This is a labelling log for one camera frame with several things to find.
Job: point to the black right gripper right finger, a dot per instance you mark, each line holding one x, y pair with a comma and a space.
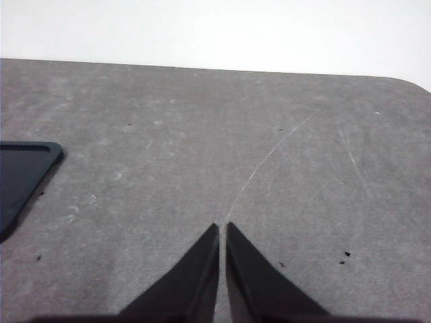
256, 286

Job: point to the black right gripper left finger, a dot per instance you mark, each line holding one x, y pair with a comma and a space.
188, 286

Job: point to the black rectangular tray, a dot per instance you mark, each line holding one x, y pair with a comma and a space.
20, 175

